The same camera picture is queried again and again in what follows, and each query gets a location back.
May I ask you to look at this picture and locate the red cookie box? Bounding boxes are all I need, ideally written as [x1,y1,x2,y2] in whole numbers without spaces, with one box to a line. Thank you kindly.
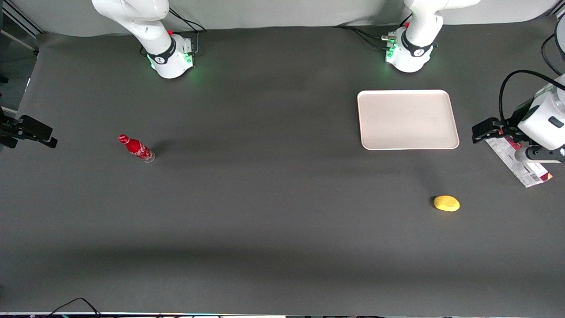
[485,135,553,188]

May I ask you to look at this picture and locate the white rectangular tray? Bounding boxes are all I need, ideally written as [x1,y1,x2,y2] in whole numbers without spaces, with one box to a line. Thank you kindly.
[357,90,460,151]

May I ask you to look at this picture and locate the yellow lemon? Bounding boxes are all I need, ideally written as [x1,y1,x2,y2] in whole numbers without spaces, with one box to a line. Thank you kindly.
[433,195,461,212]

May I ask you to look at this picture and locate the red cola bottle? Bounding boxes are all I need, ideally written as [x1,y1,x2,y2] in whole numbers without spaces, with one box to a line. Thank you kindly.
[118,134,156,163]

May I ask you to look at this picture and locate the light grey backdrop sheet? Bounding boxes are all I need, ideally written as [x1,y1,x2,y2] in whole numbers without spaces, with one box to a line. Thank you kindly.
[11,0,561,37]

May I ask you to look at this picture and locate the dark grey table mat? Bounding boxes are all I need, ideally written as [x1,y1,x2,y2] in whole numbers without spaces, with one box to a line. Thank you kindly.
[0,15,565,316]

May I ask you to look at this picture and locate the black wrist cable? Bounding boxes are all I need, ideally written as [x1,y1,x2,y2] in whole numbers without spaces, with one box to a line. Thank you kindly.
[499,69,565,124]

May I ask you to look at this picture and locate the aluminium frame profile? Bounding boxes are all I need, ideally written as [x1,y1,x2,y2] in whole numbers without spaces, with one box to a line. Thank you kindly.
[0,0,45,36]

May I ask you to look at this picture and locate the black left arm base cables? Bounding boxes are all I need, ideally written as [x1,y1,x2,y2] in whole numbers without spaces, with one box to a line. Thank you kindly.
[334,25,393,50]

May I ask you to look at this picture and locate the black arm base cables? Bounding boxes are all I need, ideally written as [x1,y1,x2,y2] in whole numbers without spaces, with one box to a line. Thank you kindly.
[334,25,393,50]
[168,7,208,56]

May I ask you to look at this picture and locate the black right arm base cables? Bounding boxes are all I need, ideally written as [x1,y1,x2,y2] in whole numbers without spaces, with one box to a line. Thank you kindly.
[168,7,208,56]

